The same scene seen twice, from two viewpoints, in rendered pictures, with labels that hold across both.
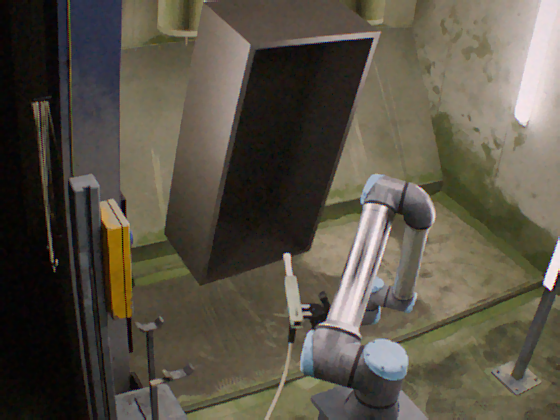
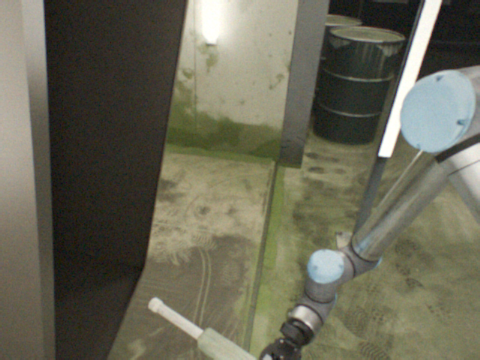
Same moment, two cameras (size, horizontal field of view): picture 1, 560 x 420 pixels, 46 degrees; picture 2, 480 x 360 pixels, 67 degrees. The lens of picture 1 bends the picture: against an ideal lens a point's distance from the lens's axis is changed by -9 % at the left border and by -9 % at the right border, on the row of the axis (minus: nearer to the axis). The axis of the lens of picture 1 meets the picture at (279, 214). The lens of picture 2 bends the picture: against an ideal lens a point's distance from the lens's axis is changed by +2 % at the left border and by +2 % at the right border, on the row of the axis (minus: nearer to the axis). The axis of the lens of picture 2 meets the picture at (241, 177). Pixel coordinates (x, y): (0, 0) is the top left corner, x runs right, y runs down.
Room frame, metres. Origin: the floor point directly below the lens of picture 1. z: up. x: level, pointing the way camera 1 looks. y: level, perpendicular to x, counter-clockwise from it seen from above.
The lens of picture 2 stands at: (2.04, 0.29, 1.38)
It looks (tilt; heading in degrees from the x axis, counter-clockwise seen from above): 32 degrees down; 310
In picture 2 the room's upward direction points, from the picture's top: 4 degrees clockwise
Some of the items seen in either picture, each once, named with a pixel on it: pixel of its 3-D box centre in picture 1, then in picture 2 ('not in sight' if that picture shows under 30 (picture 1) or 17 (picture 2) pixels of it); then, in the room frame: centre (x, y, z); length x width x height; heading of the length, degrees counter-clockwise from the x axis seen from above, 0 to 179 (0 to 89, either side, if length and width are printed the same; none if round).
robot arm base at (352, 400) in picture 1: (374, 400); not in sight; (1.63, -0.38, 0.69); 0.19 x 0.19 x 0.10
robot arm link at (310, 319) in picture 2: not in sight; (301, 325); (2.29, -0.31, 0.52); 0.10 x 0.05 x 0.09; 8
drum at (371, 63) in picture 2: not in sight; (353, 88); (3.30, -2.63, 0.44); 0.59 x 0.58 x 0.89; 137
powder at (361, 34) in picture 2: not in sight; (365, 35); (3.30, -2.63, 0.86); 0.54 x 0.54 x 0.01
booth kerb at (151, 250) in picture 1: (273, 224); not in sight; (3.57, 0.03, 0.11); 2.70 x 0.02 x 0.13; 123
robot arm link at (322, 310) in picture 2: (364, 313); (315, 303); (2.30, -0.40, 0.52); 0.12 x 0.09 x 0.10; 98
